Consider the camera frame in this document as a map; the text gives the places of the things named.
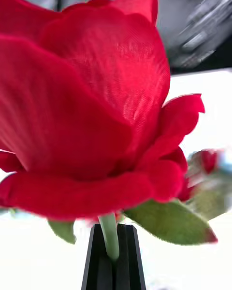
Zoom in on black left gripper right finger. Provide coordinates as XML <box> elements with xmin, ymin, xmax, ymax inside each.
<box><xmin>112</xmin><ymin>223</ymin><xmax>147</xmax><ymax>290</ymax></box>

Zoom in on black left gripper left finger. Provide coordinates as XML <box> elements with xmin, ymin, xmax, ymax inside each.
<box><xmin>81</xmin><ymin>224</ymin><xmax>115</xmax><ymax>290</ymax></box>

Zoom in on red rose with green stem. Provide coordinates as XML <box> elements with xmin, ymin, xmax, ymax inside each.
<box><xmin>0</xmin><ymin>0</ymin><xmax>218</xmax><ymax>262</ymax></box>
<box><xmin>187</xmin><ymin>148</ymin><xmax>232</xmax><ymax>221</ymax></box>

